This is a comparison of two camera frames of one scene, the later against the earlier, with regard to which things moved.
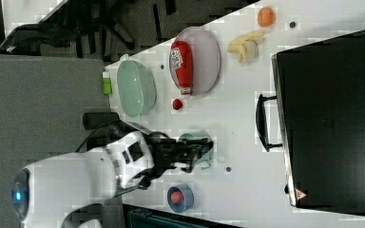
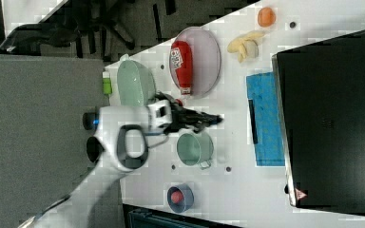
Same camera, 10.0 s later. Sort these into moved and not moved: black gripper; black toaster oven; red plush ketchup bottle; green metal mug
Moved: black gripper
Not moved: red plush ketchup bottle; black toaster oven; green metal mug
